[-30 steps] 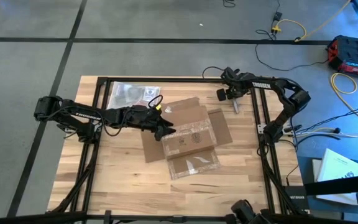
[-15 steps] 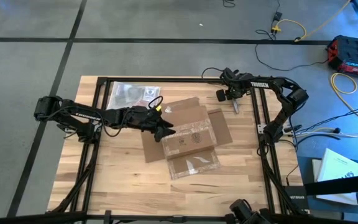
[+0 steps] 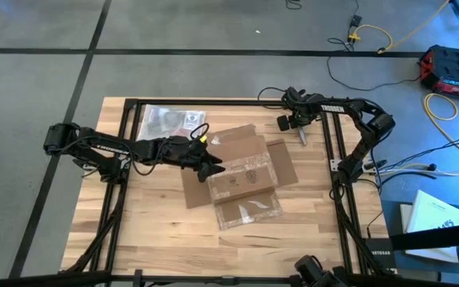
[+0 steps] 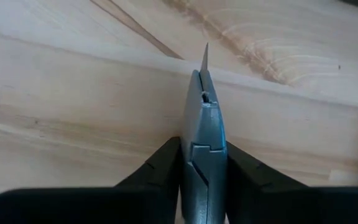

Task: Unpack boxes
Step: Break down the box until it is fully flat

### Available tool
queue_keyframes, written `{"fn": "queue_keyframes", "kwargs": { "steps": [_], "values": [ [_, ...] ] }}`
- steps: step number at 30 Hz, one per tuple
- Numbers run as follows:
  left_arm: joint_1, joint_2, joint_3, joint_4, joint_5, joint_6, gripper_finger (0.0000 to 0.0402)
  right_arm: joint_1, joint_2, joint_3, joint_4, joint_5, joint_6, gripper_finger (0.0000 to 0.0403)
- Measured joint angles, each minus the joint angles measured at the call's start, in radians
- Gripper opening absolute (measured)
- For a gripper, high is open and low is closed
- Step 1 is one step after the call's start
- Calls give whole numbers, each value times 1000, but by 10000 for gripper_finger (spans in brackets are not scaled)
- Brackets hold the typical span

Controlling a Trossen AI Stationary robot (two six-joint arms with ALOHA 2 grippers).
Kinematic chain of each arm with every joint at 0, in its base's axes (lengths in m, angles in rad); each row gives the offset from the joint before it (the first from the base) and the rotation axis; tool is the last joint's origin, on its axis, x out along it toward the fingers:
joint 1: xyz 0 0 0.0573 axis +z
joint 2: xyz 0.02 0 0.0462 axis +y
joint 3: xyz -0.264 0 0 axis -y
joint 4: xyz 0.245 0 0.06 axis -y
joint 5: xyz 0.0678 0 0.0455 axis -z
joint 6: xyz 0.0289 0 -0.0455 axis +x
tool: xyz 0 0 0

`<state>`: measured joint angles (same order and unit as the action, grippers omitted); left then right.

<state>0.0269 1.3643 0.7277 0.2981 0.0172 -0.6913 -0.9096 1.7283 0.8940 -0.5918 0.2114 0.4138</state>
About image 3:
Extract coiled yellow floor cable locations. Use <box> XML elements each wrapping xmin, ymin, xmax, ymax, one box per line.
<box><xmin>423</xmin><ymin>92</ymin><xmax>459</xmax><ymax>177</ymax></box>

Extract black floor cable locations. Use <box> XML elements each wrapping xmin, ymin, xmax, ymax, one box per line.
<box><xmin>327</xmin><ymin>37</ymin><xmax>422</xmax><ymax>92</ymax></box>

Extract yellow floor cable with plug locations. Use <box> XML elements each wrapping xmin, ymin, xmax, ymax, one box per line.
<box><xmin>347</xmin><ymin>0</ymin><xmax>452</xmax><ymax>56</ymax></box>

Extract brown taped cardboard box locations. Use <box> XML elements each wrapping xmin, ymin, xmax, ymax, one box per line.
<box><xmin>180</xmin><ymin>124</ymin><xmax>299</xmax><ymax>231</ymax></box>

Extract white book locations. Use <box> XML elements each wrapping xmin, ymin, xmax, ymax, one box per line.
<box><xmin>399</xmin><ymin>190</ymin><xmax>459</xmax><ymax>264</ymax></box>

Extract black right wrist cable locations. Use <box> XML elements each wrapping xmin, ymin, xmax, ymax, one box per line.
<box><xmin>256</xmin><ymin>86</ymin><xmax>287</xmax><ymax>111</ymax></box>

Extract red and black tool case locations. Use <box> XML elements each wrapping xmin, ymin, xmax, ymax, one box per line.
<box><xmin>419</xmin><ymin>44</ymin><xmax>459</xmax><ymax>101</ymax></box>

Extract clear plastic zip pouch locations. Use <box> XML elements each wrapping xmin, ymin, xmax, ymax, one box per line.
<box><xmin>135</xmin><ymin>104</ymin><xmax>207</xmax><ymax>143</ymax></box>

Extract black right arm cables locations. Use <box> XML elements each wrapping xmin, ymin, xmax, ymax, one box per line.
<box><xmin>363</xmin><ymin>133</ymin><xmax>459</xmax><ymax>188</ymax></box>

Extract dark blue side table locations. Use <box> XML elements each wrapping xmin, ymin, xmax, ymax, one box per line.
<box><xmin>376</xmin><ymin>175</ymin><xmax>459</xmax><ymax>287</ymax></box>

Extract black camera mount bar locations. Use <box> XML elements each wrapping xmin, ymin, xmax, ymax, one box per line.
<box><xmin>388</xmin><ymin>220</ymin><xmax>459</xmax><ymax>253</ymax></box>

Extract blue playing cards deck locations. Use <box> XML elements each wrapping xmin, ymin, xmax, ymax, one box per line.
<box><xmin>184</xmin><ymin>112</ymin><xmax>202</xmax><ymax>129</ymax></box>

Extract black Netgear box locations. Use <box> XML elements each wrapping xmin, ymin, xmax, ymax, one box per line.
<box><xmin>364</xmin><ymin>238</ymin><xmax>397</xmax><ymax>269</ymax></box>

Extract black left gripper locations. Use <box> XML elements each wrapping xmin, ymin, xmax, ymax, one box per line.
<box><xmin>171</xmin><ymin>135</ymin><xmax>227</xmax><ymax>183</ymax></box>

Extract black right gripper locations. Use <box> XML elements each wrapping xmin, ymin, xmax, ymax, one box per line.
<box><xmin>276</xmin><ymin>87</ymin><xmax>323</xmax><ymax>132</ymax></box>

